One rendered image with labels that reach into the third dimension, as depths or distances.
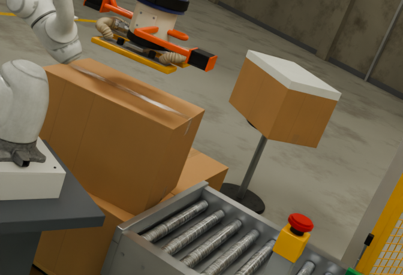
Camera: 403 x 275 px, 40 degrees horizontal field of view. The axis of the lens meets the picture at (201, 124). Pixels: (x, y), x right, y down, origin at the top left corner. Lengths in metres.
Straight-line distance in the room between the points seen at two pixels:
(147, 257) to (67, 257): 0.53
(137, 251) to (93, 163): 0.44
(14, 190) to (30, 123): 0.20
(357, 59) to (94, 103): 10.64
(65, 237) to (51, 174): 0.70
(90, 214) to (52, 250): 0.72
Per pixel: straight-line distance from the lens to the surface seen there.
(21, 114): 1.63
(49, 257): 2.45
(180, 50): 1.92
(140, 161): 2.12
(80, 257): 2.34
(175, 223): 2.26
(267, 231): 2.45
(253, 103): 3.64
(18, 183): 1.67
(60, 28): 1.78
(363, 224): 3.01
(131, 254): 1.98
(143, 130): 2.08
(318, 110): 3.55
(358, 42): 12.57
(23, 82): 1.61
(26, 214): 1.65
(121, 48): 2.16
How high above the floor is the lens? 1.63
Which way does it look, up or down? 18 degrees down
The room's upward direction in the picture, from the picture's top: 21 degrees clockwise
